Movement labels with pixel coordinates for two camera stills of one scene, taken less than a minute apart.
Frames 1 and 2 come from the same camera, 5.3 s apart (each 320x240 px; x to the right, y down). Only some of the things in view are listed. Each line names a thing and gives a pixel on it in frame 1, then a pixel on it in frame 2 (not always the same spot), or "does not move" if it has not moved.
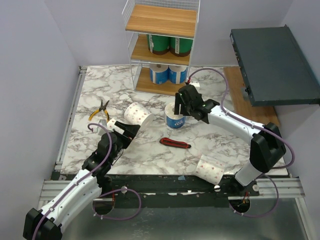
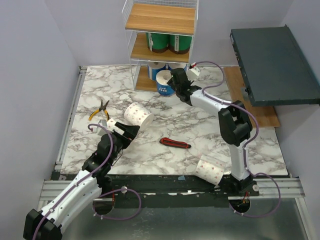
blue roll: x=158 y=73 does not move
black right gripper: x=183 y=97 → x=178 y=79
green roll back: x=157 y=44 does not move
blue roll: x=173 y=120 → x=163 y=76
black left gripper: x=130 y=132 does not move
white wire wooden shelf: x=161 y=34 does not move
